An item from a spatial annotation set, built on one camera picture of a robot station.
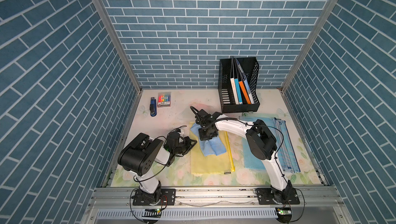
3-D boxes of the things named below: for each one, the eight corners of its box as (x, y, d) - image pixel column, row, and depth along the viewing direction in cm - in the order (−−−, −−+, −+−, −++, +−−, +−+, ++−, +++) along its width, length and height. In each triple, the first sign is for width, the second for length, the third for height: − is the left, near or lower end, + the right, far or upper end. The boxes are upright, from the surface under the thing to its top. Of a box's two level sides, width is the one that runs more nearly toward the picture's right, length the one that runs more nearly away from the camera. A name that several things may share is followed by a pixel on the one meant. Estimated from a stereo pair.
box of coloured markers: (157, 107, 112) (156, 105, 111) (159, 94, 121) (158, 92, 119) (170, 106, 113) (169, 104, 111) (171, 93, 122) (170, 91, 120)
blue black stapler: (151, 116, 107) (149, 112, 103) (152, 100, 117) (150, 95, 112) (156, 116, 107) (154, 111, 103) (156, 99, 117) (154, 95, 113)
